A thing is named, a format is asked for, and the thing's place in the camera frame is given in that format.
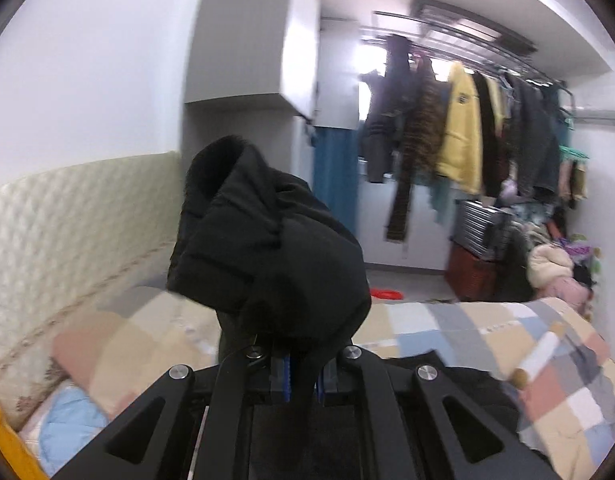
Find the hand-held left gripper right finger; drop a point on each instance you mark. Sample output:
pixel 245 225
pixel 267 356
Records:
pixel 327 390

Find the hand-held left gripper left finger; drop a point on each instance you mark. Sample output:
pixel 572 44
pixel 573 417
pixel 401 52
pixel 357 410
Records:
pixel 282 380

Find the black padded jacket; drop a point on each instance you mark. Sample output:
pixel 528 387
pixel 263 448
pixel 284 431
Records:
pixel 267 240

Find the pile of mixed clothes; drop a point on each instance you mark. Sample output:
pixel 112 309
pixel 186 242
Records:
pixel 532 222

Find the orange plastic item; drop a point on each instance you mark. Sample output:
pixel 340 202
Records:
pixel 386 293

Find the patchwork pillow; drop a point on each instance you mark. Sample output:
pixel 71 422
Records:
pixel 112 350

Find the patchwork bed cover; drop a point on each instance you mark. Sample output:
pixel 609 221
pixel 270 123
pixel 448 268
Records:
pixel 487 325

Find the red suitcase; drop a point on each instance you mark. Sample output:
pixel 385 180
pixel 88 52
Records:
pixel 470 272

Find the blue curtain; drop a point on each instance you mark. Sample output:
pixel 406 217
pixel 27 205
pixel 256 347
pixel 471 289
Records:
pixel 335 180

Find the light blue cloth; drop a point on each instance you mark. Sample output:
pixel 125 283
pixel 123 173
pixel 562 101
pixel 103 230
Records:
pixel 67 425

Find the teal hanging cloth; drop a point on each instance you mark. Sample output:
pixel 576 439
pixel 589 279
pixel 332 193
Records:
pixel 440 200

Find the silver ribbed suitcase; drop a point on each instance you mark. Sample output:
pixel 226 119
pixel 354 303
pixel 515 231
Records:
pixel 480 227

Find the cream fleece coat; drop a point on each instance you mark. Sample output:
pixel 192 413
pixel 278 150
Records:
pixel 550 265

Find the pink garment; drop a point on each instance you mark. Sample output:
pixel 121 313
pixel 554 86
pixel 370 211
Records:
pixel 567 294

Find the cream quilted headboard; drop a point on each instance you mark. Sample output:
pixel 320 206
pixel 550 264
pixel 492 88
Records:
pixel 62 235

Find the black hanging jacket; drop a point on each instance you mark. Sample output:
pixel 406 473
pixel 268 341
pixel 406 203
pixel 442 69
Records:
pixel 382 125

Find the yellow cloth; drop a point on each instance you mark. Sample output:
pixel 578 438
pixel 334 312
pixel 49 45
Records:
pixel 7 445

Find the yellow fleece jacket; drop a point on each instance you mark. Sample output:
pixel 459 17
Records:
pixel 462 130

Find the black cardigan with cream cuffs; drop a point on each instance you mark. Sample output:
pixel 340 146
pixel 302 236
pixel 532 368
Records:
pixel 490 130

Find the grey knit sweater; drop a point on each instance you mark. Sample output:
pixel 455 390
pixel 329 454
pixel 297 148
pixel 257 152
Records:
pixel 535 135

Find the green clip hanger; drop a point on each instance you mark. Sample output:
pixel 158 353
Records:
pixel 575 152

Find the metal ceiling drying rack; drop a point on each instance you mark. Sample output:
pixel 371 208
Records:
pixel 462 30

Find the grey wall cabinet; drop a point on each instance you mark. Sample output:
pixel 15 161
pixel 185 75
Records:
pixel 237 35

